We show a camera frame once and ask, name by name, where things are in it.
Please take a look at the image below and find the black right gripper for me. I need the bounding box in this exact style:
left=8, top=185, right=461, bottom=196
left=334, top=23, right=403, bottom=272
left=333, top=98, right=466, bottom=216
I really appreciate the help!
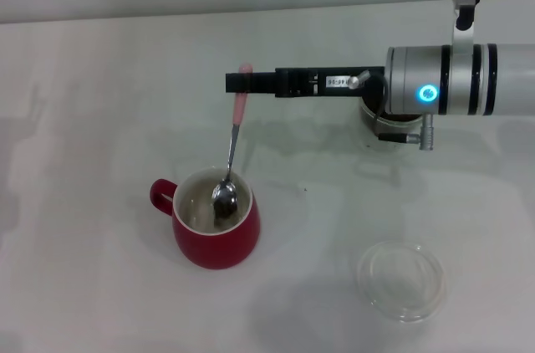
left=224, top=65, right=389, bottom=100

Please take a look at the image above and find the pink handled metal spoon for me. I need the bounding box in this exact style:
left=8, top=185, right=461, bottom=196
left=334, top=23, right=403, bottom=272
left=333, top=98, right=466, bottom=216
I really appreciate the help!
left=211, top=62, right=253, bottom=220

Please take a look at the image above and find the red mug white inside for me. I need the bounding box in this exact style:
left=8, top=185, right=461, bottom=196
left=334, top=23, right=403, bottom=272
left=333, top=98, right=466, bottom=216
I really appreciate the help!
left=149, top=166, right=262, bottom=270

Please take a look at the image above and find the clear glass cup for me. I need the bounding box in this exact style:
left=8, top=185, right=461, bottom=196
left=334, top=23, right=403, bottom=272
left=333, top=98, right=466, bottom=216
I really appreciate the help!
left=359, top=97, right=423, bottom=139

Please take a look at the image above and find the clear glass saucer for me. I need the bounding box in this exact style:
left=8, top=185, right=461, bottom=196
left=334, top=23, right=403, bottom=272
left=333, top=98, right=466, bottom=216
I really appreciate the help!
left=350, top=118, right=423, bottom=157

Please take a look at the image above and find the clear glass bowl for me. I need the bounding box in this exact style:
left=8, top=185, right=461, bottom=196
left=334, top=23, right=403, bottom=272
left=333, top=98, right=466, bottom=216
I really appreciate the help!
left=356, top=239, right=447, bottom=323

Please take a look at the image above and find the black cable silver plug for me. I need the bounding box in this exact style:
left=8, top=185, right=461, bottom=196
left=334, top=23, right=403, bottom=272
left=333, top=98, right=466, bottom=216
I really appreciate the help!
left=349, top=70, right=436, bottom=152

